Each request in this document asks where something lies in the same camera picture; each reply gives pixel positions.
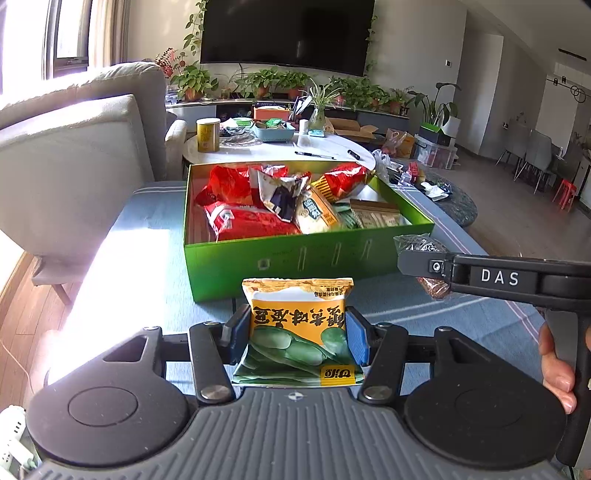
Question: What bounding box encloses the white navy snack bag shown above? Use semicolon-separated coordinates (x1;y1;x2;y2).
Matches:
255;165;315;219

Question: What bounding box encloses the spider plant in glass vase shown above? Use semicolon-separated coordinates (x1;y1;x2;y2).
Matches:
305;78;341;133

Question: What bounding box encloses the grey dining chair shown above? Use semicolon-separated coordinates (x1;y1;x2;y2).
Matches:
501;121;528;168
515;129;562;195

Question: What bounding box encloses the orange tissue box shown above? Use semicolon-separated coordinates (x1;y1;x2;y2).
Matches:
253;107;292;122

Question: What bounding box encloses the clear storage bin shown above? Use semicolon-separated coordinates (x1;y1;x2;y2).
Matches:
414;135;459;168

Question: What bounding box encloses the beige striped snack packet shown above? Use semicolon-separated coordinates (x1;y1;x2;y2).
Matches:
349;198;402;230

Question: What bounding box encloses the orange plastic bag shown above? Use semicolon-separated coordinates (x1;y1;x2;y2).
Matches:
381;129;417;158

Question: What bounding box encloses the grey sofa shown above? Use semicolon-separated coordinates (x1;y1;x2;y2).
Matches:
0;60;188;296

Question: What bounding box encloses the black wall television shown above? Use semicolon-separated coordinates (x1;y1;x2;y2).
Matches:
200;0;376;77

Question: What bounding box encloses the red bag with white label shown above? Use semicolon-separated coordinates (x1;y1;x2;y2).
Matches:
203;202;302;243

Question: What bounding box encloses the yellow can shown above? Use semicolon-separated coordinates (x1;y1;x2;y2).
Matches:
197;117;222;153

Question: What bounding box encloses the person's right hand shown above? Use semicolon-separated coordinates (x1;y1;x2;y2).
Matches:
538;323;579;415

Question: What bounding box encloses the green cardboard box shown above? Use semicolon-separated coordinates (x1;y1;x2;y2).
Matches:
183;160;435;303

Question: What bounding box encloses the tall plant in white pot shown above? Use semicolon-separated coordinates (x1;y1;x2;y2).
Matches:
409;83;463;136

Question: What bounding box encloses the beige curtain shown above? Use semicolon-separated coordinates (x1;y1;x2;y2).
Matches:
88;0;132;70

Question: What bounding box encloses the dark round stone table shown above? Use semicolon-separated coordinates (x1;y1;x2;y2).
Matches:
383;166;478;228

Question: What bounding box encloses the brown nut snack packet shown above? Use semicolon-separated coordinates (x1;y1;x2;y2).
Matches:
394;234;457;301

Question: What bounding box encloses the red plastic stool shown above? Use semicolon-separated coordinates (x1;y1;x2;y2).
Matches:
551;179;578;211

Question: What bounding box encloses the trailing ivy vine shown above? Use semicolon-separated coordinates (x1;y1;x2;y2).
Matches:
182;0;208;52

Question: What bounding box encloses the dark framed window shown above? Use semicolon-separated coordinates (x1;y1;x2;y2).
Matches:
44;0;90;81

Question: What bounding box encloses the yellow and red chip bag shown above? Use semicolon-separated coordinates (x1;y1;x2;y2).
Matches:
318;162;369;204

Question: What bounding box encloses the blue plastic basket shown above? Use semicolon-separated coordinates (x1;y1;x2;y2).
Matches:
252;121;296;143

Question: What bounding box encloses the open cardboard box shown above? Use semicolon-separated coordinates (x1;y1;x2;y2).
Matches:
327;117;378;142

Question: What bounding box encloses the round white table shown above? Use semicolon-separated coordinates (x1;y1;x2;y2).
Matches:
182;131;378;169

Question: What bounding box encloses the cream bag with green label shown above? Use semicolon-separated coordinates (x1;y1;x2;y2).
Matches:
293;187;346;234

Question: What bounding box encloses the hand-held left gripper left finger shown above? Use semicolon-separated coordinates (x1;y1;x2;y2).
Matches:
74;305;253;404

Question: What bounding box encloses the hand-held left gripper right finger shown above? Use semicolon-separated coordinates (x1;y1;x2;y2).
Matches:
345;305;532;403

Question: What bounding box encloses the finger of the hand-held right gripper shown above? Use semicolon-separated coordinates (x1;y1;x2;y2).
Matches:
396;250;457;292

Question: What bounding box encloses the red bag with clear window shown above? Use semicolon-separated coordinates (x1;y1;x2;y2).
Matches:
195;165;254;207

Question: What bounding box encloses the white power strip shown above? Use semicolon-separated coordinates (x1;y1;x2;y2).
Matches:
0;405;37;480

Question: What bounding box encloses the red flower decoration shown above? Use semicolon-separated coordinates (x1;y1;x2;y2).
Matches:
154;46;186;80

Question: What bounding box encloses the green potted plant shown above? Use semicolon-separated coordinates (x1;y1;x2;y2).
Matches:
240;69;283;100
279;71;311;100
171;65;219;103
330;78;363;109
362;85;387;112
385;88;411;116

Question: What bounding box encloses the green and black box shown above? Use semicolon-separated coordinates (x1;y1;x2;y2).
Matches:
419;122;447;144

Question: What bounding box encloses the orange green bean snack packet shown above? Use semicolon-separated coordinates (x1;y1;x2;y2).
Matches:
232;277;366;387

